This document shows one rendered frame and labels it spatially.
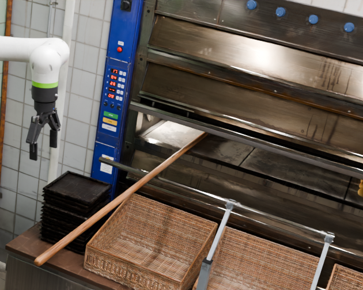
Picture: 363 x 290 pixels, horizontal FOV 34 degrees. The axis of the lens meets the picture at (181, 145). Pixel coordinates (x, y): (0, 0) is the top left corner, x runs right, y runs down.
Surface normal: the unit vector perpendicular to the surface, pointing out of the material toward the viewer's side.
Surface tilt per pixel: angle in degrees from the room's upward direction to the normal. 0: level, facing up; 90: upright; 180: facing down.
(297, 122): 70
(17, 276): 90
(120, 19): 90
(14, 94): 90
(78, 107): 90
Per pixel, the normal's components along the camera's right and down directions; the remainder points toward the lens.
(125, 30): -0.37, 0.29
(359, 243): -0.33, -0.03
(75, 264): 0.18, -0.91
